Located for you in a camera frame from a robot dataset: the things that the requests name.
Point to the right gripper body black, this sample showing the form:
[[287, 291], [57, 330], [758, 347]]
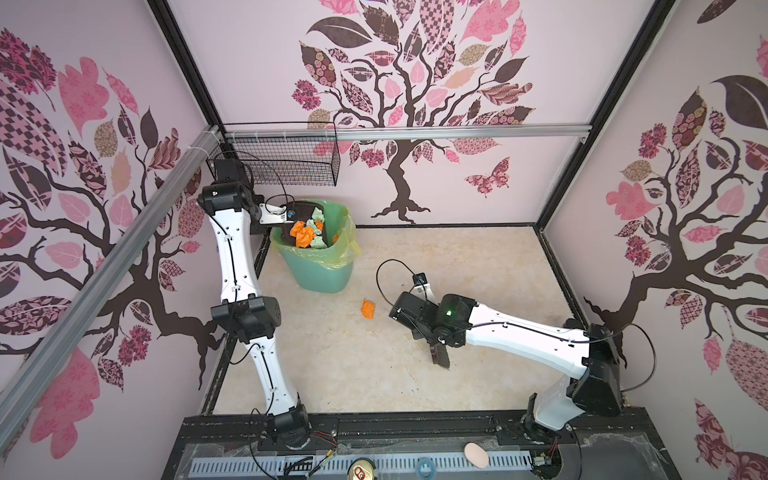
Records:
[[417, 336]]

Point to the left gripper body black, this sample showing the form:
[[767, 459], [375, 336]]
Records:
[[254, 227]]

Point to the dark brown hand broom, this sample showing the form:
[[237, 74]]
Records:
[[439, 355]]

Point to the dark brown dustpan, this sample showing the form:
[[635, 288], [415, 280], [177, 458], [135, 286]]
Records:
[[303, 211]]

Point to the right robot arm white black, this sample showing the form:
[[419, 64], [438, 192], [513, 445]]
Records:
[[587, 359]]

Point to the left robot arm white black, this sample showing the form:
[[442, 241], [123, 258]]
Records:
[[235, 213]]

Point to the orange scrap right front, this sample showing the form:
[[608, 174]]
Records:
[[301, 235]]

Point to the orange paper scrap back left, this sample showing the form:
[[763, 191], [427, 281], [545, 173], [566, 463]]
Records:
[[368, 309]]

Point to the green orange scrap back right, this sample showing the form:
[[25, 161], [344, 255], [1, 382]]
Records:
[[316, 223]]

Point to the green trash bin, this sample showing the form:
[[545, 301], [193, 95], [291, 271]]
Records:
[[313, 277]]

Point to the yellow-green bin liner bag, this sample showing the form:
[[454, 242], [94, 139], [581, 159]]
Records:
[[338, 234]]

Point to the pink oval object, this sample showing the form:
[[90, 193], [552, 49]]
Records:
[[476, 455]]

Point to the blue tape roll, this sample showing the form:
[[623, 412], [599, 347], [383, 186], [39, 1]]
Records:
[[425, 469]]

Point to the round can lid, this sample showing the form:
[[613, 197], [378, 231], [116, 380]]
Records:
[[361, 469]]

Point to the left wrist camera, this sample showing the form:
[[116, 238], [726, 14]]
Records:
[[274, 215]]

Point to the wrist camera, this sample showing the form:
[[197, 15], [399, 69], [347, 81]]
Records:
[[274, 215], [420, 280]]

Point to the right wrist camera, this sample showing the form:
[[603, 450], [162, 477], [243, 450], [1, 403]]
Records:
[[420, 280]]

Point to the black wire basket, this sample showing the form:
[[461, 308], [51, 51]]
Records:
[[292, 153]]

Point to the aluminium rail back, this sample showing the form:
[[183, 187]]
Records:
[[414, 132]]

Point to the aluminium rail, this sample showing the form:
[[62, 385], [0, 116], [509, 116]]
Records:
[[414, 132], [20, 396]]

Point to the white slotted cable duct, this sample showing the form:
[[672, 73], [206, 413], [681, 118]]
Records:
[[445, 465]]

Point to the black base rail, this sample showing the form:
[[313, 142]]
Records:
[[589, 447]]

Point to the aluminium rail left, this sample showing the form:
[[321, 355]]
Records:
[[20, 396]]

